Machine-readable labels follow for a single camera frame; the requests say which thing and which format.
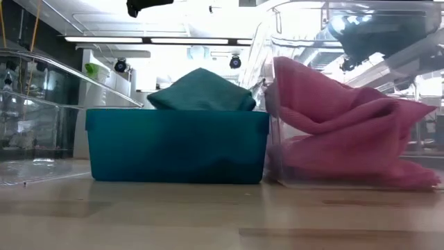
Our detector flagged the teal microfiber towel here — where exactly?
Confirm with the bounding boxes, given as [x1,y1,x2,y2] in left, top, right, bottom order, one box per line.
[146,67,257,112]

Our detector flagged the blue plastic basket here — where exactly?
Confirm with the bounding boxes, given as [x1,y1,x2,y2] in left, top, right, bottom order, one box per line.
[85,108,271,185]

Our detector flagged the clear plastic bin with label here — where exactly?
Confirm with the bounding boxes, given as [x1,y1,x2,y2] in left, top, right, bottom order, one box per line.
[239,0,444,191]

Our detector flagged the pink microfiber towel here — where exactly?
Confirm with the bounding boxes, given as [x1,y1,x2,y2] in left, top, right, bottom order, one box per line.
[264,56,442,191]

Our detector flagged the green object on cabinet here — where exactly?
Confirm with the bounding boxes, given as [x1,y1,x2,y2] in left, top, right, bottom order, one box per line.
[84,62,105,79]

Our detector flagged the white cabinet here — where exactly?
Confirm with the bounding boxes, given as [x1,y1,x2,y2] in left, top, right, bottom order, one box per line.
[73,48,137,160]

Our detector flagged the black round ceiling camera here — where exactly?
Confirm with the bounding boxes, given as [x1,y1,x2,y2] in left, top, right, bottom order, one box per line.
[340,57,357,73]
[114,58,128,74]
[228,54,242,70]

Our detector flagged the yellow hanging cable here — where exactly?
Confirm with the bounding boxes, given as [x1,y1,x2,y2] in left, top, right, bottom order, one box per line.
[26,0,42,98]

